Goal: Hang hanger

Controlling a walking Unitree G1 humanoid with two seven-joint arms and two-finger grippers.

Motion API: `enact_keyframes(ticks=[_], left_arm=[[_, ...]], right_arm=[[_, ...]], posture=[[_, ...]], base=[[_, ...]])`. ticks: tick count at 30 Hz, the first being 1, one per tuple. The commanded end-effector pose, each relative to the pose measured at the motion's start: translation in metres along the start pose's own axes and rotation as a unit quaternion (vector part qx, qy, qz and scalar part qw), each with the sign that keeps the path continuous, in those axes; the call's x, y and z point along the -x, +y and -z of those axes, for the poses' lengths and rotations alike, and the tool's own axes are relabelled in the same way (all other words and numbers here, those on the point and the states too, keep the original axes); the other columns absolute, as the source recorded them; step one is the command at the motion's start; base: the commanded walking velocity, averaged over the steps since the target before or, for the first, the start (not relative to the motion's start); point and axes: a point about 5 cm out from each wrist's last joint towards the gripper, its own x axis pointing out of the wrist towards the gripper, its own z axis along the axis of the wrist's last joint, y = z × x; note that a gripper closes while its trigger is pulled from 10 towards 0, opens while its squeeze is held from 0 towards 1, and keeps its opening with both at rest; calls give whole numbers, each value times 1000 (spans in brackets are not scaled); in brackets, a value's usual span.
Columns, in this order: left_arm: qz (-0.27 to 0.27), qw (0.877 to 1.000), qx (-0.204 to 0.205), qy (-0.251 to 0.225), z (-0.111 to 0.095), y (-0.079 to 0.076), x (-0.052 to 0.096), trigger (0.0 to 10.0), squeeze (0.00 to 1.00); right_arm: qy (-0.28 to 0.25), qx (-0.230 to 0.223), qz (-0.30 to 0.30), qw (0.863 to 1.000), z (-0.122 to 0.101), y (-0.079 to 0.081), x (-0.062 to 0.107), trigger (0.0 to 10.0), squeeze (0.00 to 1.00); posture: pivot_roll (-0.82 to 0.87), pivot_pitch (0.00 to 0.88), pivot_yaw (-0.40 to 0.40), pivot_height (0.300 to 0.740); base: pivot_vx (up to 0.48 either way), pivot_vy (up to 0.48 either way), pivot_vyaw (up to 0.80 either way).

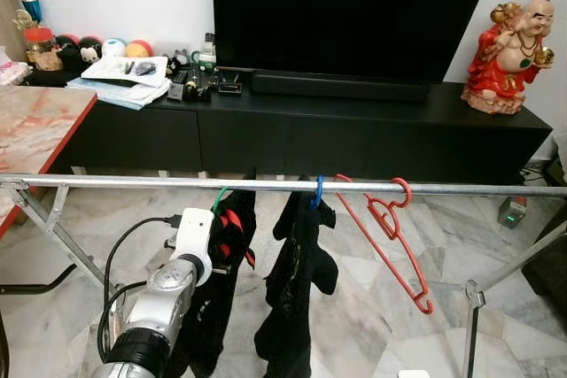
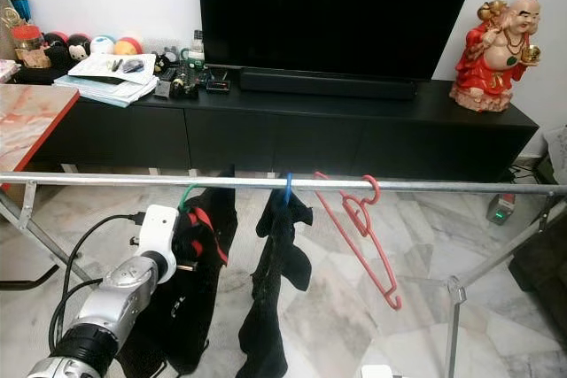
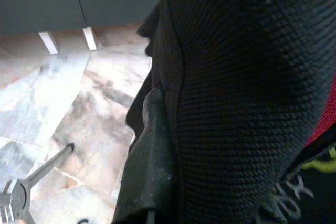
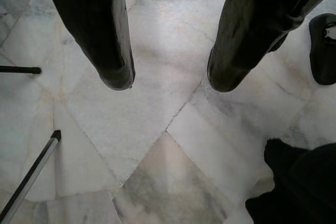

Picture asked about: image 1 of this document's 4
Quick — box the green plastic hanger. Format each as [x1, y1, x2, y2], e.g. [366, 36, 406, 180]
[211, 186, 229, 215]

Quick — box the navy shirt red striped collar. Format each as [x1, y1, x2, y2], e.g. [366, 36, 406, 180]
[164, 170, 260, 378]

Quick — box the red plastic hanger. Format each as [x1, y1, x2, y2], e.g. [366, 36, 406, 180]
[335, 174, 435, 315]

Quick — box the blue plastic hanger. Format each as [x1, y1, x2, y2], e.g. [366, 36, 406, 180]
[310, 174, 325, 211]

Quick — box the grey power strip green light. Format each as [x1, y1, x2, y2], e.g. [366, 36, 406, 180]
[496, 197, 530, 228]

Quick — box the dark brown sofa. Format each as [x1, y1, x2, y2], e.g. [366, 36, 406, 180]
[536, 157, 567, 317]

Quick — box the red laughing Buddha statue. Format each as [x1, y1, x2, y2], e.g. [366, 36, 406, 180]
[461, 0, 556, 115]

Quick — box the black low tv console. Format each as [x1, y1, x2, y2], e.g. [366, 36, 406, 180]
[53, 68, 555, 186]

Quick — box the black soundbar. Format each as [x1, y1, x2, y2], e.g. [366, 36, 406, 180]
[251, 71, 432, 103]

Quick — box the black flat screen television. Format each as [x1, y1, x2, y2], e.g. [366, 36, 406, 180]
[211, 0, 500, 87]

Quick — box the black logo t-shirt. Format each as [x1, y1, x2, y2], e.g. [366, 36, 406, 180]
[254, 176, 340, 378]

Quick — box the small black box device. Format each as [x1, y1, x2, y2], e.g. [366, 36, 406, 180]
[217, 80, 245, 97]

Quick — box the black yellow gadget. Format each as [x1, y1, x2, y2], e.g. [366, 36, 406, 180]
[168, 73, 212, 103]

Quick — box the silver metal clothes rack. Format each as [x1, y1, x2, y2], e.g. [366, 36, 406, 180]
[0, 174, 567, 378]

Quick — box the orange yellow round plush toy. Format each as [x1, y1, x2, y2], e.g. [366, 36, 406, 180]
[125, 40, 153, 59]

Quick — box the white paper stack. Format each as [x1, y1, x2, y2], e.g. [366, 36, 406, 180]
[66, 55, 171, 112]

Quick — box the white blue round plush toy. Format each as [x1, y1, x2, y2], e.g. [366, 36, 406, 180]
[101, 38, 127, 58]

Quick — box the black round plush toy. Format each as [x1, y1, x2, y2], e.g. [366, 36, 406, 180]
[78, 36, 103, 65]

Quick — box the marble pattern folding table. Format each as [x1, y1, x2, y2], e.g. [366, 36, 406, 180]
[0, 86, 98, 295]

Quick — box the red lid snack jar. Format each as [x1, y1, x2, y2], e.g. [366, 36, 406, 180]
[22, 27, 56, 69]

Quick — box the pink tissue box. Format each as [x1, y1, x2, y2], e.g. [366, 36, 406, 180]
[0, 58, 32, 87]

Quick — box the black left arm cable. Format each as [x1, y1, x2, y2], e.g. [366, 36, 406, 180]
[96, 214, 183, 361]

